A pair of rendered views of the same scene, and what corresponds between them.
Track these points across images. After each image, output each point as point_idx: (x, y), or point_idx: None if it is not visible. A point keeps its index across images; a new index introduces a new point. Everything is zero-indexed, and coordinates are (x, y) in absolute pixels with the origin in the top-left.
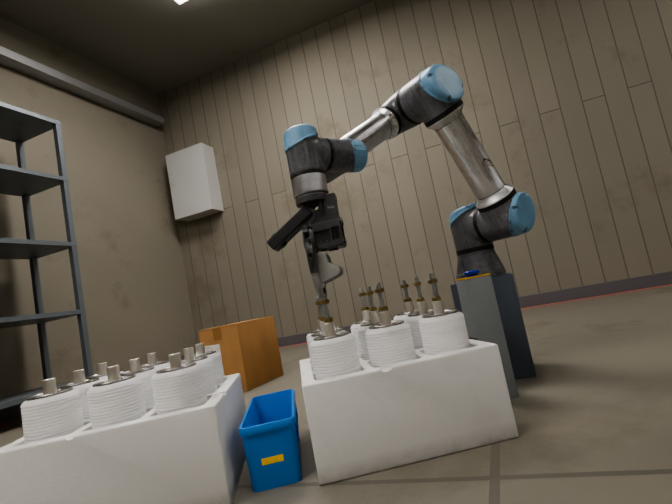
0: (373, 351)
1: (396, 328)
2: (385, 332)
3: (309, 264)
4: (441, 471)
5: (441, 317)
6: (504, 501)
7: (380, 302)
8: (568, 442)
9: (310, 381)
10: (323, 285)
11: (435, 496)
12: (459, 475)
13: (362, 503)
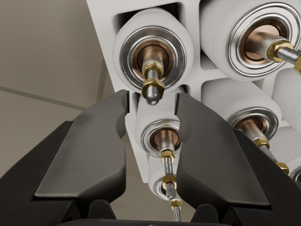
0: (146, 102)
1: (138, 145)
2: (134, 132)
3: (39, 148)
4: (112, 89)
5: (150, 184)
6: (71, 110)
7: (165, 164)
8: (128, 150)
9: (110, 6)
10: (179, 115)
11: (80, 81)
12: (104, 97)
13: (77, 36)
